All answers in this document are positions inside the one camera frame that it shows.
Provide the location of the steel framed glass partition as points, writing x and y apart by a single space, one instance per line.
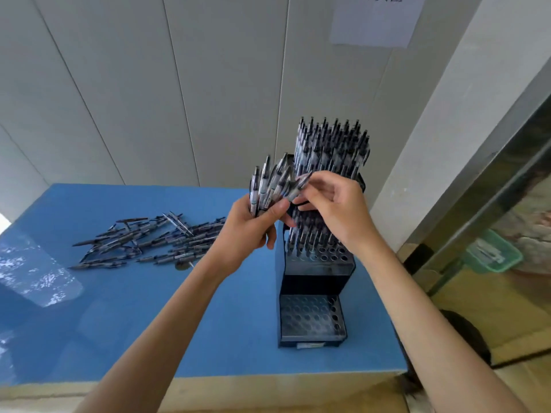
495 189

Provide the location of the person's left hand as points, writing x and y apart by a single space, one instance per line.
241 236

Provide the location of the black transparent pen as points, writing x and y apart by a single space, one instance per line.
264 180
297 188
285 178
254 189
275 180

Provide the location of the black tiered pen display stand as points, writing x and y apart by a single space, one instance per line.
314 279

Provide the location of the white paper sign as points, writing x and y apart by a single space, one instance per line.
374 25

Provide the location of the green plastic basket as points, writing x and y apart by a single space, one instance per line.
512 258

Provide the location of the person's right hand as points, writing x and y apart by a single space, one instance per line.
348 210

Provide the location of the pile of black pens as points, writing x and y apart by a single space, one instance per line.
150 240

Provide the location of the black round object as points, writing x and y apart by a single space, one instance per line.
473 335

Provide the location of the person's right forearm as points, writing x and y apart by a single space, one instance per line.
430 331

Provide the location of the blue table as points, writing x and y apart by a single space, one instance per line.
172 318

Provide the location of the dark framed glass door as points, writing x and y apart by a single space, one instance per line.
3 223

